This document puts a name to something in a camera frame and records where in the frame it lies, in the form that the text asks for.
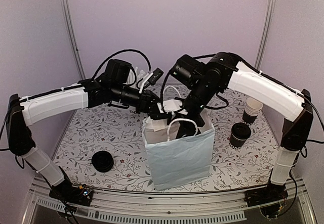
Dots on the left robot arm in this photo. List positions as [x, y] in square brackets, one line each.
[110, 87]

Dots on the light blue paper bag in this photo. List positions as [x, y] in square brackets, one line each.
[177, 161]

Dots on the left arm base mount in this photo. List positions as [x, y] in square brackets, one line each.
[70, 194]

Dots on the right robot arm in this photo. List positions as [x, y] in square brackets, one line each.
[227, 70]

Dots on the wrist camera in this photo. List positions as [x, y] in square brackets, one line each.
[151, 78]
[171, 107]

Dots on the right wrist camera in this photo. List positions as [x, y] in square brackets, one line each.
[171, 107]

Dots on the stack of black lids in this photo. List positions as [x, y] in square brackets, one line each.
[102, 161]

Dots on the single black cup lid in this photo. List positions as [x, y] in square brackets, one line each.
[241, 130]

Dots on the front aluminium rail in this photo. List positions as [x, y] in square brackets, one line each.
[129, 207]

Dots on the left aluminium frame post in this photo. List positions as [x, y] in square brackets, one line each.
[72, 38]

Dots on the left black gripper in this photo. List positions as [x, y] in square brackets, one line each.
[145, 104]

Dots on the single black paper cup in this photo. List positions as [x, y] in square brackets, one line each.
[236, 143]

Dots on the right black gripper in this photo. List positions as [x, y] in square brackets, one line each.
[185, 127]

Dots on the stack of paper cups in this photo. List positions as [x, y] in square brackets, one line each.
[252, 109]

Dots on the right aluminium frame post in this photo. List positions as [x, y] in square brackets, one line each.
[265, 33]

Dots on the aluminium frame post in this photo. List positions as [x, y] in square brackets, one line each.
[265, 33]
[72, 38]

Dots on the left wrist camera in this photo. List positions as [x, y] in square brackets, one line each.
[151, 78]

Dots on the floral table mat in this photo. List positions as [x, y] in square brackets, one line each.
[118, 131]

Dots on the bundle of wrapped straws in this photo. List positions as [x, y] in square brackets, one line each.
[135, 77]

